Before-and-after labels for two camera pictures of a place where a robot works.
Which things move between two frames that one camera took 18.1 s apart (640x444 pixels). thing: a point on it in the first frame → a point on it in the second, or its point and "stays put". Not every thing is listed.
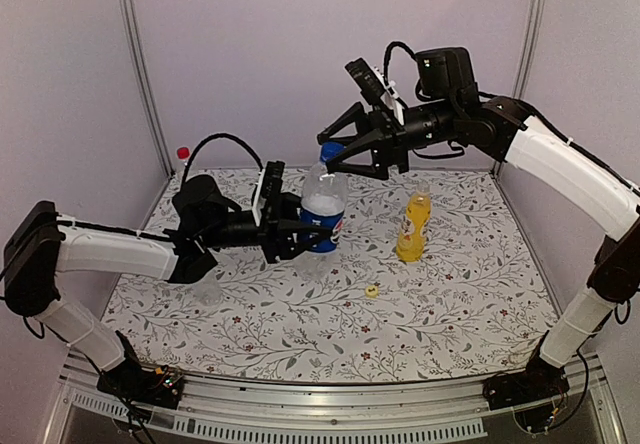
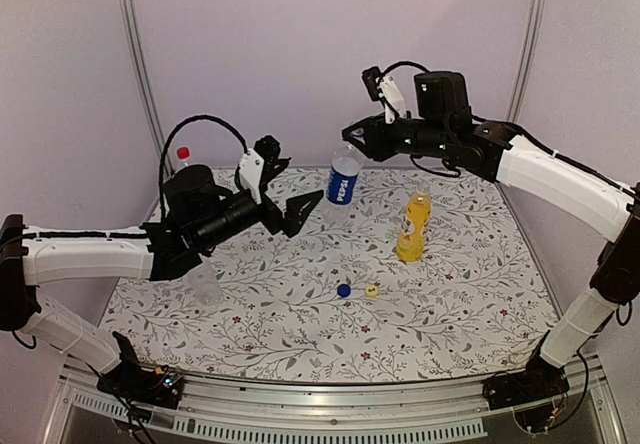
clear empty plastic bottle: (207, 292) stays put
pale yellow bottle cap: (371, 291) stays put
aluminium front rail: (210, 411) stays put
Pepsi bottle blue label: (328, 241) → (341, 188)
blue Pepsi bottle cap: (330, 149) → (343, 290)
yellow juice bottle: (412, 238) stays put
